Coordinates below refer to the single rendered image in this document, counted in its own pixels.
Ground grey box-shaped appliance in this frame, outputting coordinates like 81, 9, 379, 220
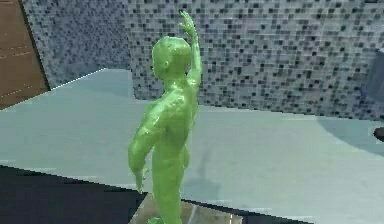
365, 48, 384, 104

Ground green plastic human figurine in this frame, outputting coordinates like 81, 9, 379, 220
127, 10, 203, 224

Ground clear square figurine base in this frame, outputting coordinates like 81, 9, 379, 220
128, 192, 244, 224

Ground small black round object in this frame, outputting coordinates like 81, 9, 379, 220
373, 126, 384, 143

